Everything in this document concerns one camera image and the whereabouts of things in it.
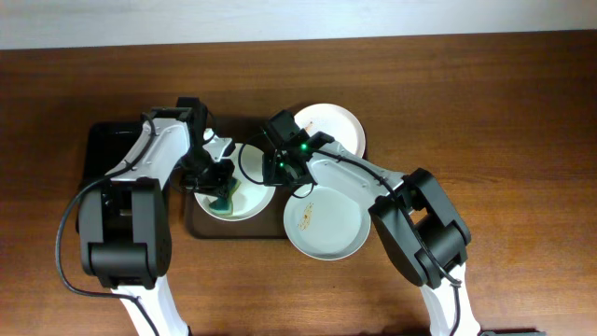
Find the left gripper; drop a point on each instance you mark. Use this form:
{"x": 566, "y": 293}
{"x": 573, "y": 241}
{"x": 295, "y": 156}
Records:
{"x": 211, "y": 178}

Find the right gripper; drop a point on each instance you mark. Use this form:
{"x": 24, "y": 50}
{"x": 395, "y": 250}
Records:
{"x": 272, "y": 170}

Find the green scrubbing sponge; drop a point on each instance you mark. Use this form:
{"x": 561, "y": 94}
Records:
{"x": 223, "y": 206}

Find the white plate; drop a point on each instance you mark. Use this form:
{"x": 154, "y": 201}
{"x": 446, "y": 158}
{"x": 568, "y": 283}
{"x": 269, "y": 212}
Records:
{"x": 335, "y": 121}
{"x": 249, "y": 199}

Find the pale blue plate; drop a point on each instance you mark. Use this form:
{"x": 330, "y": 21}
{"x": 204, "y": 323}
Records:
{"x": 325, "y": 224}

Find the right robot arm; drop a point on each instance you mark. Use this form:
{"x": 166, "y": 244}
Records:
{"x": 422, "y": 234}

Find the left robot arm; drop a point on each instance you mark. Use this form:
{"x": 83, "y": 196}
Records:
{"x": 125, "y": 237}

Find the brown plastic serving tray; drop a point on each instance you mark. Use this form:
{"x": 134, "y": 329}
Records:
{"x": 267, "y": 224}

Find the black rectangular sponge tray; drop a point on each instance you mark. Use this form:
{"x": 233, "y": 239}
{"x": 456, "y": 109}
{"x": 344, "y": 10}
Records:
{"x": 108, "y": 143}

